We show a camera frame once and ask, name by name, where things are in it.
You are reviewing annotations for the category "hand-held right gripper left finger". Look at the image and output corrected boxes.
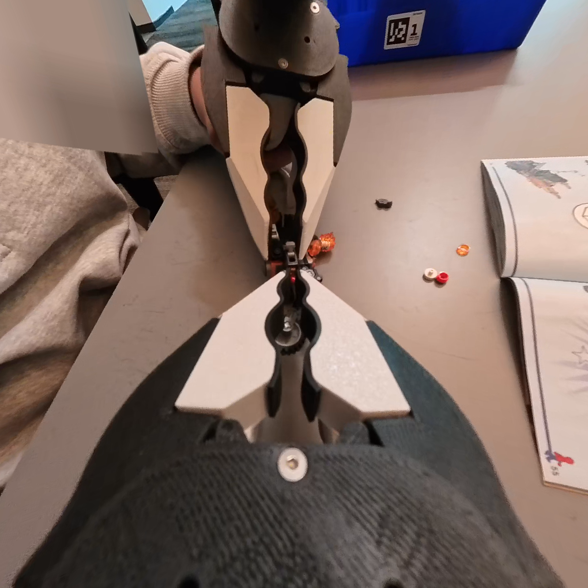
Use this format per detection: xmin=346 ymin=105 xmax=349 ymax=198
xmin=175 ymin=271 xmax=295 ymax=432

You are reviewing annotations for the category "lego motorcycle model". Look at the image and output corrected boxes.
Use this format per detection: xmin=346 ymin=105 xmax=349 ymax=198
xmin=262 ymin=147 xmax=337 ymax=356

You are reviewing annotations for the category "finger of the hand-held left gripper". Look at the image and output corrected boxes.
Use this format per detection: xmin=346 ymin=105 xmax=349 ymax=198
xmin=225 ymin=85 xmax=273 ymax=265
xmin=295 ymin=99 xmax=334 ymax=256

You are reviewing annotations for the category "blue plastic bin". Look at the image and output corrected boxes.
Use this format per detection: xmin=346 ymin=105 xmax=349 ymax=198
xmin=326 ymin=0 xmax=547 ymax=67

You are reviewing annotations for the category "lego instruction booklet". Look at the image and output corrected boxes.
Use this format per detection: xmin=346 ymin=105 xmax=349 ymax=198
xmin=480 ymin=156 xmax=588 ymax=494

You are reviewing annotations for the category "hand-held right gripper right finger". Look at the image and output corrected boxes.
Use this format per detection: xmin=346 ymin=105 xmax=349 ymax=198
xmin=296 ymin=271 xmax=411 ymax=432

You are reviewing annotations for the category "person's left forearm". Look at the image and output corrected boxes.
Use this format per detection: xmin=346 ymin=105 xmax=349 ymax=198
xmin=139 ymin=41 xmax=213 ymax=158

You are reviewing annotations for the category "person's left hand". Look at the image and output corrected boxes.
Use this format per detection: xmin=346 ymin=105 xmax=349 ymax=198
xmin=189 ymin=68 xmax=229 ymax=158

